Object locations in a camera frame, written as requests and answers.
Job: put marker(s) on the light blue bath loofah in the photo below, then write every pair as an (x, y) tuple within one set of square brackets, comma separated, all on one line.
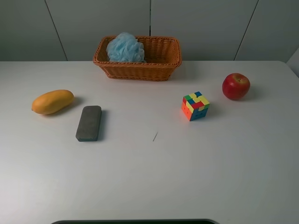
[(125, 48)]

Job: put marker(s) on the multicolour puzzle cube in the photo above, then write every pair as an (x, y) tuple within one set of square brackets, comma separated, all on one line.
[(195, 106)]

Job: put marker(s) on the orange wicker basket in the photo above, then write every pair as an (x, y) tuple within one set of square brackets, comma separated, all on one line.
[(162, 56)]

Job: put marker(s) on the grey whiteboard eraser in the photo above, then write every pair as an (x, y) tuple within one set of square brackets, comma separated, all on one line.
[(89, 124)]

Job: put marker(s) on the red apple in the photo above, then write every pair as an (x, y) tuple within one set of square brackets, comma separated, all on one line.
[(235, 86)]

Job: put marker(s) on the yellow mango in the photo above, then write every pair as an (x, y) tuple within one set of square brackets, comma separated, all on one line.
[(52, 102)]

